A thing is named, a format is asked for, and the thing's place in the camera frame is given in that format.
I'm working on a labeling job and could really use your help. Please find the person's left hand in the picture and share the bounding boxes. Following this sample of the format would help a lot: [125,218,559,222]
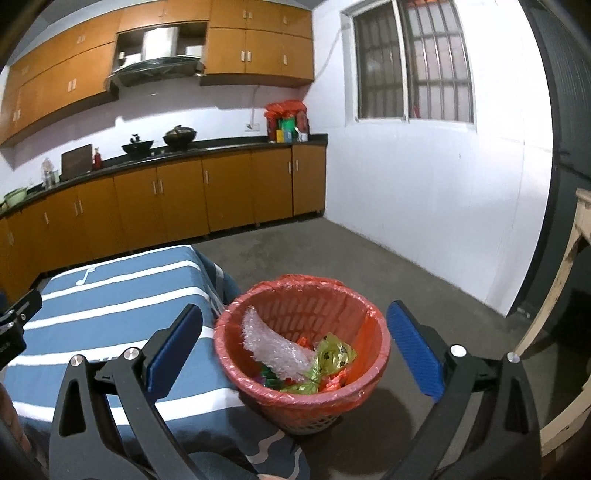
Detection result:
[0,384,31,454]

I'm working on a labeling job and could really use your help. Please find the barred window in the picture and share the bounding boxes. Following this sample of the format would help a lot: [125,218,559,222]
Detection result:
[342,0,475,124]

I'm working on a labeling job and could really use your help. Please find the red bottle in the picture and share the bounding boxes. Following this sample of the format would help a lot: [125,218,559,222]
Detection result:
[93,147,102,170]

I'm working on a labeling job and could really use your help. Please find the orange upper kitchen cabinets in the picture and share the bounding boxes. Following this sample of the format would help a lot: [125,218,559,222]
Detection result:
[1,1,315,147]

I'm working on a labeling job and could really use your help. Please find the green basin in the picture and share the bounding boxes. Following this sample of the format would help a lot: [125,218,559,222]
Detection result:
[5,187,27,208]

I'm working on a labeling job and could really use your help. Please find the red bag with groceries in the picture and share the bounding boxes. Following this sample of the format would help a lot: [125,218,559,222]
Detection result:
[264,100,310,143]

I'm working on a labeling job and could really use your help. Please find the wooden frame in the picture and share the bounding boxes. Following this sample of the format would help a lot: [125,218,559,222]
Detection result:
[515,188,590,461]

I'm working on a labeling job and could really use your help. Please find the orange lower kitchen cabinets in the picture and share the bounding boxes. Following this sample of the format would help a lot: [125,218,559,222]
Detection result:
[1,134,329,302]

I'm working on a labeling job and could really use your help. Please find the black lidded wok right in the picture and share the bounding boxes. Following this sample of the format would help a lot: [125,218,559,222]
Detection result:
[162,125,197,150]

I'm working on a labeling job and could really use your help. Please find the clear jar on counter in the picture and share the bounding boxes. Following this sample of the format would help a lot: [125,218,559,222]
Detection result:
[41,158,59,189]

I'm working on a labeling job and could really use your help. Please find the red lined trash basket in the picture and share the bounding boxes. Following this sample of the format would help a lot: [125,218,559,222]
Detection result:
[214,274,391,435]

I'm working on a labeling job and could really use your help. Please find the black wok left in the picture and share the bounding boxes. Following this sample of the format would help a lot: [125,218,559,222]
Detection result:
[122,134,153,156]

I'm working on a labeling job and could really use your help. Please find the steel range hood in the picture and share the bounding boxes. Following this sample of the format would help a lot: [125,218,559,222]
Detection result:
[105,22,207,94]

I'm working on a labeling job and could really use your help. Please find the orange kitchen cabinets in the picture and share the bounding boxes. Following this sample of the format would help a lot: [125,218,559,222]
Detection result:
[1,134,329,302]
[1,1,315,147]

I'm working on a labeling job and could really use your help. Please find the green paw print bag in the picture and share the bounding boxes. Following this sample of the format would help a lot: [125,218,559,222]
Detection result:
[278,331,359,395]

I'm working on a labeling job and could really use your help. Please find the blue white striped tablecloth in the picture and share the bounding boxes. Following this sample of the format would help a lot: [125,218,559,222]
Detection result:
[3,245,311,479]

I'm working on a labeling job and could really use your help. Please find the dark green plastic bag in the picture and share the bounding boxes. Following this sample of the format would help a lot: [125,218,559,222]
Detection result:
[259,364,284,390]

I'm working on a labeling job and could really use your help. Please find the brown cutting board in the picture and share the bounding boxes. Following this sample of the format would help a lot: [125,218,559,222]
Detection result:
[60,144,93,182]

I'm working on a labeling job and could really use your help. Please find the clear bubble wrap sheet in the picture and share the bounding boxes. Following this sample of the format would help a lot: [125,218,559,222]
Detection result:
[242,306,315,383]

